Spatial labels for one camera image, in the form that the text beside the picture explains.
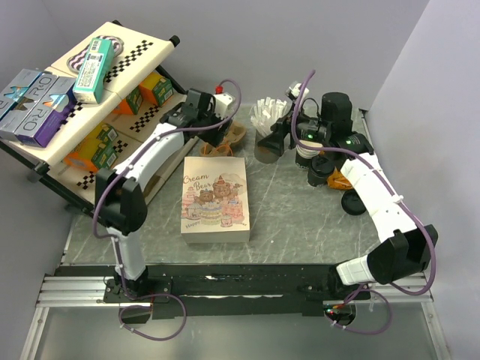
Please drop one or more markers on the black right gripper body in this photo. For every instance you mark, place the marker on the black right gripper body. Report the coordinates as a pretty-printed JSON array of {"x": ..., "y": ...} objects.
[{"x": 313, "y": 130}]

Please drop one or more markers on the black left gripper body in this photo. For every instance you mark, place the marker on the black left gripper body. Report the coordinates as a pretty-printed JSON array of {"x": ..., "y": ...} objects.
[{"x": 214, "y": 136}]

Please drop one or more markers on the black paper coffee cup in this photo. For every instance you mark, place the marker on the black paper coffee cup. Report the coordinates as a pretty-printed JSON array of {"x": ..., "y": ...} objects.
[{"x": 319, "y": 170}]

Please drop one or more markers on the brown paper takeout bag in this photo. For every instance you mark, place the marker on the brown paper takeout bag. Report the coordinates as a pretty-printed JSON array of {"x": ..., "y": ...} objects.
[{"x": 214, "y": 203}]

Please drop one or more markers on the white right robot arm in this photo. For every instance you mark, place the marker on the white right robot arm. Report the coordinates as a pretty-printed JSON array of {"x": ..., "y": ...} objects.
[{"x": 326, "y": 143}]

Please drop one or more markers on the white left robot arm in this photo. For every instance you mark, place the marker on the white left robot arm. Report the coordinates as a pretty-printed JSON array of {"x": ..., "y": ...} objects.
[{"x": 119, "y": 201}]

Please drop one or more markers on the grey straw holder cup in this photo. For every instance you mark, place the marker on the grey straw holder cup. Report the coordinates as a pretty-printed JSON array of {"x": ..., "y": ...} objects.
[{"x": 264, "y": 150}]

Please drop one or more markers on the brown cardboard cup carrier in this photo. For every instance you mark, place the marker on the brown cardboard cup carrier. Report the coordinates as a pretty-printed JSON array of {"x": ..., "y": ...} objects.
[{"x": 233, "y": 138}]

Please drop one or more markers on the stack of paper cups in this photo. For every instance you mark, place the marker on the stack of paper cups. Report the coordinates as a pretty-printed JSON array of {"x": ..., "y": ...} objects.
[{"x": 304, "y": 156}]

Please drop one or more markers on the white wrapped straws bundle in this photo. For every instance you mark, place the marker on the white wrapped straws bundle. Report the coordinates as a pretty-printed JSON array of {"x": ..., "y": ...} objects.
[{"x": 265, "y": 112}]

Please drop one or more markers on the orange potato chips bag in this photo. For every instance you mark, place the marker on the orange potato chips bag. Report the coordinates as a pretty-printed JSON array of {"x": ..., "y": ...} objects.
[{"x": 337, "y": 181}]

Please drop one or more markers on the orange green box upper right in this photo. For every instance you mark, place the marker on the orange green box upper right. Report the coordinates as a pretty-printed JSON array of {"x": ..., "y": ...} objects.
[{"x": 156, "y": 89}]

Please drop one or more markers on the orange green box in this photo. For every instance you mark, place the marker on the orange green box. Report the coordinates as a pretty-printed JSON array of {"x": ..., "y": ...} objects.
[
  {"x": 131, "y": 104},
  {"x": 156, "y": 89},
  {"x": 96, "y": 151}
]

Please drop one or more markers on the cream tiered display shelf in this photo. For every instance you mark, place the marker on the cream tiered display shelf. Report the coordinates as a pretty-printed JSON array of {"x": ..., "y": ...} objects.
[{"x": 142, "y": 55}]

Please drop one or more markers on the orange green box upper left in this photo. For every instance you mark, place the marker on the orange green box upper left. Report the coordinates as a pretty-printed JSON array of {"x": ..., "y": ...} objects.
[{"x": 131, "y": 104}]

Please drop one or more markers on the orange green box lower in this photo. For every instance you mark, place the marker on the orange green box lower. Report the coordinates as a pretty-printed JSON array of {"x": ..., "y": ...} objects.
[{"x": 96, "y": 151}]

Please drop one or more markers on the teal product box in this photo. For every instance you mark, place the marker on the teal product box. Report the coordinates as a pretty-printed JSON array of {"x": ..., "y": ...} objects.
[{"x": 89, "y": 85}]

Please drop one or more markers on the purple R+O box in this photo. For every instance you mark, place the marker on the purple R+O box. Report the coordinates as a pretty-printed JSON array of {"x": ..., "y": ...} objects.
[{"x": 52, "y": 111}]

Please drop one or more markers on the silver R+O box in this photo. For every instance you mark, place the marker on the silver R+O box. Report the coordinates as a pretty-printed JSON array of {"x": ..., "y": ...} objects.
[{"x": 11, "y": 95}]

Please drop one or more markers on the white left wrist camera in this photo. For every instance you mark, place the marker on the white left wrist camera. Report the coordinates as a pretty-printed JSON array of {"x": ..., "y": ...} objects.
[{"x": 223, "y": 102}]

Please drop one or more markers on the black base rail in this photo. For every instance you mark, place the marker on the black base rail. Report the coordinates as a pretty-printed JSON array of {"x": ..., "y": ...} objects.
[{"x": 227, "y": 290}]

